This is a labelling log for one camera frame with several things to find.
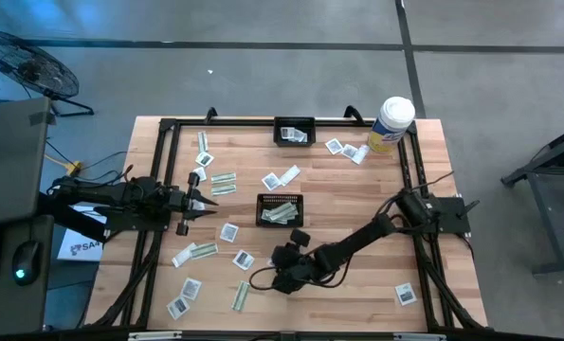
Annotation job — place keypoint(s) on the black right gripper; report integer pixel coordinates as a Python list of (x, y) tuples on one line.
[(293, 265)]

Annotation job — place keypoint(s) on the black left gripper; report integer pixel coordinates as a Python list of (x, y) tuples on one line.
[(178, 203)]

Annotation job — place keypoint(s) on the white printed square packet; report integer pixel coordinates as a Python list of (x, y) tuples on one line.
[(350, 151), (197, 205), (229, 232), (271, 181), (297, 134), (333, 146), (191, 288), (303, 138), (287, 133), (405, 293), (200, 173), (243, 259), (177, 307), (205, 158)]

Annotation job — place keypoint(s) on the green striped bandage wrapper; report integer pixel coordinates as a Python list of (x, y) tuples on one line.
[(202, 141), (223, 177), (273, 219), (279, 209), (240, 295), (285, 215), (204, 250), (223, 189)]

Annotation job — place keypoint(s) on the plain white narrow packet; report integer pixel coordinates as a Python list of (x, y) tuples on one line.
[(289, 174), (360, 154), (183, 255)]

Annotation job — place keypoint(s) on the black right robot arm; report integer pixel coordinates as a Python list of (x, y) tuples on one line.
[(357, 237)]

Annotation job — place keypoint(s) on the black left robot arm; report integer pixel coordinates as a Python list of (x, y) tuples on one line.
[(120, 194)]

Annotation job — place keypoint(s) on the black plastic basket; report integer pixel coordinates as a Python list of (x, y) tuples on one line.
[(266, 202), (310, 127)]

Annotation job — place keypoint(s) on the black table clamp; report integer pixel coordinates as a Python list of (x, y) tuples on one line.
[(210, 113), (352, 113)]

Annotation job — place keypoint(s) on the white paper sheet with logo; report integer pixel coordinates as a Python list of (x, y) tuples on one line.
[(80, 246)]

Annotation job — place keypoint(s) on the yellow power plug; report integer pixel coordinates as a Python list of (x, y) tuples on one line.
[(74, 166)]

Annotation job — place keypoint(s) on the Lysol wipes canister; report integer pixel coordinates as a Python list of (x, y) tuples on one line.
[(390, 125)]

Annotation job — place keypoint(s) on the black computer mouse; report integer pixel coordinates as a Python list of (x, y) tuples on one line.
[(25, 263)]

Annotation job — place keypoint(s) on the grey flat panel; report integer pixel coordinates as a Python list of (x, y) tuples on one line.
[(11, 156)]

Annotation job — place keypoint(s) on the black floor fan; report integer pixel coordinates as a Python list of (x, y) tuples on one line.
[(30, 66)]

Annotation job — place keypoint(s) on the dark grey desk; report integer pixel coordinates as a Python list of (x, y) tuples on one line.
[(2, 308)]

